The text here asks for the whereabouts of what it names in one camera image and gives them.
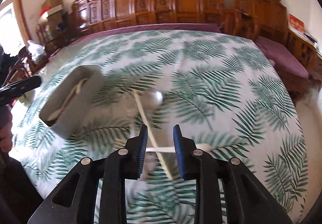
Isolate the red card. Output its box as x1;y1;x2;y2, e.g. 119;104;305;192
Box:
289;14;305;34

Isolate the white plastic utensil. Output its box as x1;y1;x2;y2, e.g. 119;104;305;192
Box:
146;143;212;154

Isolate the carved wooden sofa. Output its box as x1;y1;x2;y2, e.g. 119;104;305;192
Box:
68;0;252;38

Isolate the cardboard boxes stack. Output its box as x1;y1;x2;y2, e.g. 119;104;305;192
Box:
38;0;63;24

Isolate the grey rectangular tray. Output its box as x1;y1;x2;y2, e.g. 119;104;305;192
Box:
39;64;104;139

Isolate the left hand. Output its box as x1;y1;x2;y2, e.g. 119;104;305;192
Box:
1;106;12;153

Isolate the purple sofa cushion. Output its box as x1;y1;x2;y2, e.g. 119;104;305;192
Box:
64;24;223;67

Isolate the purple armchair cushion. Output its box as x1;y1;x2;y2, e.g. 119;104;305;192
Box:
255;36;309;78

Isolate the leaf pattern tablecloth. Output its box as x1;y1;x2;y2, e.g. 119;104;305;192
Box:
11;30;308;223

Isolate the white plastic bag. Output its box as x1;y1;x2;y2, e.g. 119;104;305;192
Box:
27;40;46;64

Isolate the carved wooden armchair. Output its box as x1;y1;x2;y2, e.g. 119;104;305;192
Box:
233;0;317;96

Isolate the bamboo chopstick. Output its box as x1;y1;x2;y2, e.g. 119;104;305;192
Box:
133;90;176;180

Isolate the metal spoon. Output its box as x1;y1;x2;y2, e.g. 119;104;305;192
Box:
140;88;163;111

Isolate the wooden chair at left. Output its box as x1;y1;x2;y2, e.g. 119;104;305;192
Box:
1;46;49;86

